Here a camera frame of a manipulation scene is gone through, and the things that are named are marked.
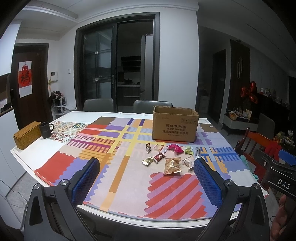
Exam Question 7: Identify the silver white snack packet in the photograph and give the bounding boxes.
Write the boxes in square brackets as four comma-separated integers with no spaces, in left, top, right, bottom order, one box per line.
[182,156,194,171]

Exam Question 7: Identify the green durian candy packet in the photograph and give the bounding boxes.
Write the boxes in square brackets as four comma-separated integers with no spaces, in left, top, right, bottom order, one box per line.
[184,147,194,156]

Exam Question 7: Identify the large tan snack bag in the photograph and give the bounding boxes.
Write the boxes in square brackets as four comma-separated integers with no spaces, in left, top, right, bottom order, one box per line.
[164,157,182,175]

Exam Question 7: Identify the pink snack packet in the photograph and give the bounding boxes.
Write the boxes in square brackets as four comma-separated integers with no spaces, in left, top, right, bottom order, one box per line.
[167,144,184,155]

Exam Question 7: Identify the red snack packet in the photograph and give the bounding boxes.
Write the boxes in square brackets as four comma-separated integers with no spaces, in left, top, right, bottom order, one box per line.
[153,152,166,163]

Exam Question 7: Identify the clear red striped packet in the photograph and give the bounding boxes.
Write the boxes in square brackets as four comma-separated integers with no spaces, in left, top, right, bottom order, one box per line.
[153,144,168,154]

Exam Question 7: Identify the twisted foil candy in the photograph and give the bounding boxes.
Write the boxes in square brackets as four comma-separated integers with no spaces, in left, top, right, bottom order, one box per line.
[145,143,151,154]

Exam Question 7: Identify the gold foil snack packet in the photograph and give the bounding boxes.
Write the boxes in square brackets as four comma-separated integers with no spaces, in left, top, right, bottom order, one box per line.
[142,157,155,166]

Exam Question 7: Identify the person's right hand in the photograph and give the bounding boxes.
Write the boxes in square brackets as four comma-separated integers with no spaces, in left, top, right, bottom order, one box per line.
[270,195,295,240]

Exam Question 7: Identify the red wooden chair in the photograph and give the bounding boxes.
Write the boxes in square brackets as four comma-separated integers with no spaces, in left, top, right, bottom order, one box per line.
[234,127,281,183]

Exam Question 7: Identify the dark grey side chair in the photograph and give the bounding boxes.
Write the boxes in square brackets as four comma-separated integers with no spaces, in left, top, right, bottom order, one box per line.
[256,113,275,140]

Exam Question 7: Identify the white low side table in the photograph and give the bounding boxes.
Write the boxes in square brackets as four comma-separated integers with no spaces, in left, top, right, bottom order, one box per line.
[222,115,258,135]

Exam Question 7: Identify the dark stick snack packet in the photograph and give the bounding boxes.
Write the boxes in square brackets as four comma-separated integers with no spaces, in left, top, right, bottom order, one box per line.
[195,147,202,159]

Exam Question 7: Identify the patterned floral placemat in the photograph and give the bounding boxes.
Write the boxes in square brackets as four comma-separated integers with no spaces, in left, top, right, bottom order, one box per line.
[49,121,88,144]

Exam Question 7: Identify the woven wicker tissue box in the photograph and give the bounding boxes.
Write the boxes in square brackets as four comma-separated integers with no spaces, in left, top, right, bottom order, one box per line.
[13,121,42,150]

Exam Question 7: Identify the black mug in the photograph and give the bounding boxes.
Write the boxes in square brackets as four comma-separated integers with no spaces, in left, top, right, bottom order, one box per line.
[39,122,54,138]

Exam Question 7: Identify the red heart balloons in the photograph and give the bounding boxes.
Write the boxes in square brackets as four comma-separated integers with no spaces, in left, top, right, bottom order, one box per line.
[240,81,257,103]

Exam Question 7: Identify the colourful patchwork tablecloth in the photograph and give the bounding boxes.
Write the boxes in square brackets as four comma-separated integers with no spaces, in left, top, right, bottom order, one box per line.
[34,117,256,221]

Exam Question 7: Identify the white shoe rack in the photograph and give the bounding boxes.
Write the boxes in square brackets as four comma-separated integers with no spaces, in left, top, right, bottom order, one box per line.
[48,91,67,119]

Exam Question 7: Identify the brown cardboard box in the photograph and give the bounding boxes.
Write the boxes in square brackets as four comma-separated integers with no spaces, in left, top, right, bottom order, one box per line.
[152,105,199,143]

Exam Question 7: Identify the grey chair left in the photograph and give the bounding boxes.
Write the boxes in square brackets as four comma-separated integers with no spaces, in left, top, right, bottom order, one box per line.
[83,98,114,112]

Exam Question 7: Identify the grey chair right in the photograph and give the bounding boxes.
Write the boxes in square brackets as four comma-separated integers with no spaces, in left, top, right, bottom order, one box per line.
[132,100,173,114]

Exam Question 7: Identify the red fu door poster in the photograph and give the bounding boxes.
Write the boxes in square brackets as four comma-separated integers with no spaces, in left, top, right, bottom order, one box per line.
[18,61,33,98]

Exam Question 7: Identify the dark sliding glass door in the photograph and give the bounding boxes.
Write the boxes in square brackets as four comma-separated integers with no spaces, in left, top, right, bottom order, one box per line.
[74,12,160,111]

